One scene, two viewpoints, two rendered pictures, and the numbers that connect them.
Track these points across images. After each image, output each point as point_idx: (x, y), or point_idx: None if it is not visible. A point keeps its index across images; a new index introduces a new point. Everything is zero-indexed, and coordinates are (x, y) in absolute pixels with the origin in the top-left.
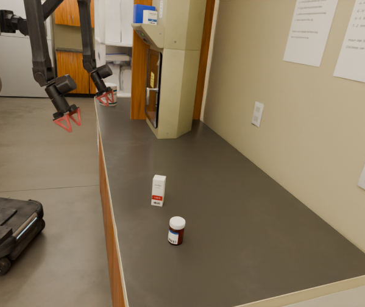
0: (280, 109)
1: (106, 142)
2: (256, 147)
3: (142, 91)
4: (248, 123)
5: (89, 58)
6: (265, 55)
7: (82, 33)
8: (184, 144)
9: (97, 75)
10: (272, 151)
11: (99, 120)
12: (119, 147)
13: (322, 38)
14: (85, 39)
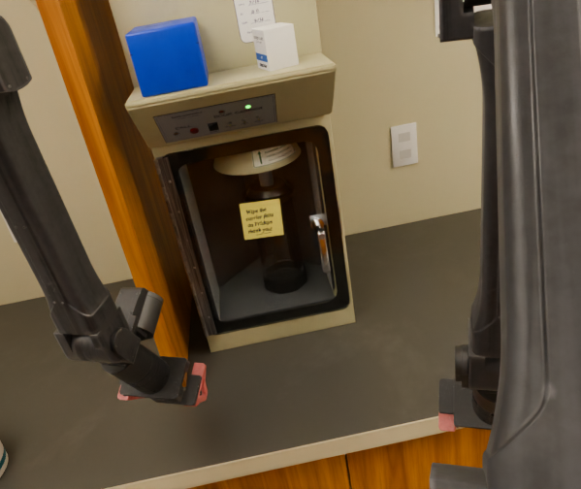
0: (458, 111)
1: (416, 410)
2: (421, 194)
3: (164, 292)
4: (380, 173)
5: (113, 307)
6: (381, 44)
7: (52, 235)
8: (376, 283)
9: (142, 345)
10: (464, 176)
11: (198, 466)
12: (437, 381)
13: None
14: (69, 252)
